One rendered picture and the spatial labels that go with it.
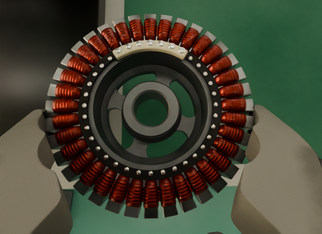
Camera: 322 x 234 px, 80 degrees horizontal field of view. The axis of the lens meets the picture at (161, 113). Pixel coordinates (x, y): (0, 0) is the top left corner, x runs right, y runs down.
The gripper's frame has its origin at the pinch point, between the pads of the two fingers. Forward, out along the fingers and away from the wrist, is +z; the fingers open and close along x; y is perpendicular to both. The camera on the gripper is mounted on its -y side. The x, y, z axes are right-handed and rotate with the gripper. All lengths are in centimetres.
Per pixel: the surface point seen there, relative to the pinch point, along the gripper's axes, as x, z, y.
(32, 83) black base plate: -10.2, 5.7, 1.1
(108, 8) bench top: -4.3, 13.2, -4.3
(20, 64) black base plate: -11.5, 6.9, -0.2
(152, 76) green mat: 0.1, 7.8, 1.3
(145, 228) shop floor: -4, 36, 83
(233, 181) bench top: 7.4, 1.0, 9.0
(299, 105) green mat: 14.5, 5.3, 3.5
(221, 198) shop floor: 31, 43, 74
